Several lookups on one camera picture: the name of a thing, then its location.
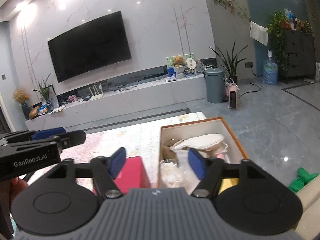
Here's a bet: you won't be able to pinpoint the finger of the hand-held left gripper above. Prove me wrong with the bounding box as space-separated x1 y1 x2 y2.
0 127 67 145
0 130 86 153

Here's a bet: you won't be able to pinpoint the black flat television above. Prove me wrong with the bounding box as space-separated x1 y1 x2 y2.
47 10 132 83

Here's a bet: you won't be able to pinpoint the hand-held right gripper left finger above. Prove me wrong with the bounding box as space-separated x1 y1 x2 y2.
46 147 126 198

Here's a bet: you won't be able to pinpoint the black floor cable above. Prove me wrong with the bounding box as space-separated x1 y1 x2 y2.
239 81 262 98

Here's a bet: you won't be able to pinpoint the printed tablecloth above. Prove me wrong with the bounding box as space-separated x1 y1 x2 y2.
25 111 208 188

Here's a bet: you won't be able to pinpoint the group of small bottles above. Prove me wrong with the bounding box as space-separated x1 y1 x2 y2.
284 8 304 29

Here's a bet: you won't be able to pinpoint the clear plastic bag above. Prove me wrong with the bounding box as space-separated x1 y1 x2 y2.
158 150 200 188

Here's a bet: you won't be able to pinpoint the grey marble television console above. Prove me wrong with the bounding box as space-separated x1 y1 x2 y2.
24 74 209 130

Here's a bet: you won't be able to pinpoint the hanging wall vine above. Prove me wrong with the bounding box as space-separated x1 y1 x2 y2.
211 0 251 22

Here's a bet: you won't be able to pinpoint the pink and white knitted toy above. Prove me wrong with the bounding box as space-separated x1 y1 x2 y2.
212 144 229 160

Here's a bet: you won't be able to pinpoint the black cable bundle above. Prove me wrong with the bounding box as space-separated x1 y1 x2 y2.
110 83 138 93

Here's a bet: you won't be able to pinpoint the brown twisted plush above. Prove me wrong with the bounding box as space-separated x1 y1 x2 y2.
162 139 179 160

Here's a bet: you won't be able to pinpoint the dried flowers in dark vase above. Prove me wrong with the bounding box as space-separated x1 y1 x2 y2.
12 87 32 120

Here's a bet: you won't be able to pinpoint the pink space heater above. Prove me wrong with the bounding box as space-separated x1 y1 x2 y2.
226 77 241 110

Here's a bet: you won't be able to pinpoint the orange cardboard box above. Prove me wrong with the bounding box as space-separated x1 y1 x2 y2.
157 116 249 189

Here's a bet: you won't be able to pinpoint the person's left hand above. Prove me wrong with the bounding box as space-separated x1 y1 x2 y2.
9 176 30 205

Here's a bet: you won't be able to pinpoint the black picture frame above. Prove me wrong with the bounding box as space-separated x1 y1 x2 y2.
49 84 60 108

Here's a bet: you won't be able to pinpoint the dark grey cabinet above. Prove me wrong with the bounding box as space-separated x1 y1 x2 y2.
279 29 317 83

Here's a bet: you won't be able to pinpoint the white router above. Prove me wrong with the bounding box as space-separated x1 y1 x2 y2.
88 82 103 101

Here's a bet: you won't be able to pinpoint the teddy bear bouquet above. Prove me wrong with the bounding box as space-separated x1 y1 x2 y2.
172 56 185 79

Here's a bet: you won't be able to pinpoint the blue water jug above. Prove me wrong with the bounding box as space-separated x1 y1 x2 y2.
263 57 279 85

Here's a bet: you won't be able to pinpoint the red cube container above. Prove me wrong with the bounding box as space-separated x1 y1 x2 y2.
92 156 152 195

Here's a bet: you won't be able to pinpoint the grey trash bin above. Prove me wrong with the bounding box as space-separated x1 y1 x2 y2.
204 68 225 103

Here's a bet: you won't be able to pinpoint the tall leafy potted plant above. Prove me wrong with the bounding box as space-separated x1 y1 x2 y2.
209 40 250 84

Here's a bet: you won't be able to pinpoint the green landscape picture board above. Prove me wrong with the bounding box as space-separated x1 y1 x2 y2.
165 53 195 77

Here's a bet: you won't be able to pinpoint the white hanging cloth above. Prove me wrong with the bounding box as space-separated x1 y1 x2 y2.
249 21 269 46

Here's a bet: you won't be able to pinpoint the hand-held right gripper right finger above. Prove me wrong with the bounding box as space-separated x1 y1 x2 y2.
188 148 269 198

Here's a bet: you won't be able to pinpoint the trailing ivy plant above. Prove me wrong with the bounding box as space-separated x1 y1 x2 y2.
267 10 292 70

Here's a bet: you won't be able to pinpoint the green plant in glass vase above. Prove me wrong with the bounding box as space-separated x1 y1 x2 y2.
32 73 54 110

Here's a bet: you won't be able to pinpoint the white toast plush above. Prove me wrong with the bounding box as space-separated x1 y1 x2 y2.
172 134 225 152

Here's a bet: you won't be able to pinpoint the beige sofa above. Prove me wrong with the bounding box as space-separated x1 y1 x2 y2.
295 177 320 240

